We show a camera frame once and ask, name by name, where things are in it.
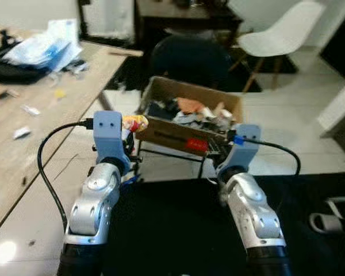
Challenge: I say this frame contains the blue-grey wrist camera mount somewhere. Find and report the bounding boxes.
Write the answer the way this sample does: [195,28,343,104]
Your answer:
[92,110,132,171]
[220,124,262,174]

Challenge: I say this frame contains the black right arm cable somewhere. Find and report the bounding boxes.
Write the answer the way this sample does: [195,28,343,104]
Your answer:
[241,136,302,177]

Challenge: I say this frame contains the black metal box stand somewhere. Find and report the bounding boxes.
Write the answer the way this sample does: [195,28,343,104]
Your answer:
[125,141,220,180]

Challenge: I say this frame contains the black floor mat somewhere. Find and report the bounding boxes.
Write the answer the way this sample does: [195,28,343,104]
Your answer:
[102,171,345,276]

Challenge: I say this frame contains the brown cardboard rubbish box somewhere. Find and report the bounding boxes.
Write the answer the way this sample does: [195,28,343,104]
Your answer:
[135,75,244,158]

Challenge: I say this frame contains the white plastic chair wooden legs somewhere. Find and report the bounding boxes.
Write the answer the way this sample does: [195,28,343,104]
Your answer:
[230,0,327,93]

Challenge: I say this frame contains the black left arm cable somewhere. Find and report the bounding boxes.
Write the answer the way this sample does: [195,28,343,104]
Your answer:
[37,119,96,232]

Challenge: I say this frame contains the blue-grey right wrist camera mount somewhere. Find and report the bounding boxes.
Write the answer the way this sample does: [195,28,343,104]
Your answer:
[220,124,262,174]

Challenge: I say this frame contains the flat white wrapper scrap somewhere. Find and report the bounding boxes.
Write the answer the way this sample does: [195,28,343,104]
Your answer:
[21,104,41,116]

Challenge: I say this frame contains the white blue plastic bag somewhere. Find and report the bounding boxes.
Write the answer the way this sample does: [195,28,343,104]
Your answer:
[2,19,85,73]

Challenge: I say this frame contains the dark wooden desk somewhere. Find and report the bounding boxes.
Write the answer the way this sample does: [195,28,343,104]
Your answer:
[134,0,244,49]

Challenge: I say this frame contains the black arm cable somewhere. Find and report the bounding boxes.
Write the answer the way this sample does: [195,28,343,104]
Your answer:
[241,136,302,177]
[37,119,96,232]

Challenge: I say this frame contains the dark round chair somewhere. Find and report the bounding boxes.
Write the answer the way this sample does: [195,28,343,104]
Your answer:
[149,35,232,91]

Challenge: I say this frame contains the crumpled white paper scrap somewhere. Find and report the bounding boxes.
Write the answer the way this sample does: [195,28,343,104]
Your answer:
[13,126,32,140]

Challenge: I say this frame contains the small black gadget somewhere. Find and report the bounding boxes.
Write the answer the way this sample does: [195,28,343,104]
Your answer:
[0,29,22,51]

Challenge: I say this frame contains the black cloth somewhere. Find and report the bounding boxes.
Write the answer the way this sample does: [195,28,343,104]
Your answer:
[0,60,49,86]

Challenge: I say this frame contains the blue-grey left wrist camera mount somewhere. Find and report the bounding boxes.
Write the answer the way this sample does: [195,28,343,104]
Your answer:
[92,110,132,171]

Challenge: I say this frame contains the orange crumpled trash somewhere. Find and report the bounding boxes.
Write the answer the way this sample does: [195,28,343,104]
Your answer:
[176,97,206,114]

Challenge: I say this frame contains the white grey plastic device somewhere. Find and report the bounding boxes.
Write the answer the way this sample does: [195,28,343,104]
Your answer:
[309,197,345,235]

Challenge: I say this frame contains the yellow red snack wrapper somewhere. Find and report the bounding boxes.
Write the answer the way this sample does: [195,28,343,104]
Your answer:
[122,114,150,133]

